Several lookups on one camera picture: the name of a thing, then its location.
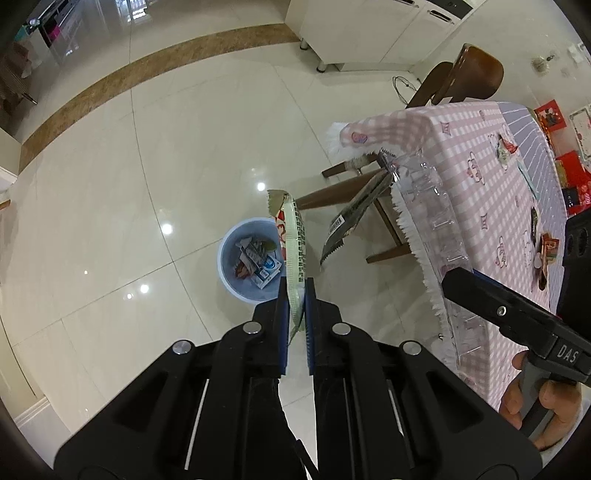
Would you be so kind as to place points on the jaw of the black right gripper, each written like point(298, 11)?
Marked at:
point(496, 303)

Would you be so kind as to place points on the clear plastic tray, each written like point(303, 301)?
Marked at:
point(428, 220)

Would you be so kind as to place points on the trash inside bin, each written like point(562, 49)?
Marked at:
point(257, 261)

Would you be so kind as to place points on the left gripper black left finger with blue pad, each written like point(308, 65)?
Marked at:
point(207, 411)

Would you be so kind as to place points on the white green snack wrapper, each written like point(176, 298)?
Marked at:
point(290, 228)

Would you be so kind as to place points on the black silver snack wrapper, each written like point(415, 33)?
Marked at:
point(378, 186)

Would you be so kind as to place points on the red snack wrapper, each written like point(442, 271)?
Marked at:
point(504, 151)

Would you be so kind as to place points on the red gift bags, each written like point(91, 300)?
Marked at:
point(574, 176)

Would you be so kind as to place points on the blue trash bin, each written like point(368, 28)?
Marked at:
point(227, 257)

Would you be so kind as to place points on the white sideboard cabinet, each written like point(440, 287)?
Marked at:
point(375, 35)

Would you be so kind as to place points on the teal long wrapper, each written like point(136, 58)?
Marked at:
point(524, 172)

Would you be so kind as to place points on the brown wooden chair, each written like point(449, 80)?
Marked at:
point(452, 122)

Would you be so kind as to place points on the pink checked tablecloth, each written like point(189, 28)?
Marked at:
point(489, 370)

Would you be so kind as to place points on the red paper packets pile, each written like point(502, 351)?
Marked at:
point(546, 250)

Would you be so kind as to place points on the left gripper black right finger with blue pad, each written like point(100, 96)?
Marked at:
point(398, 412)

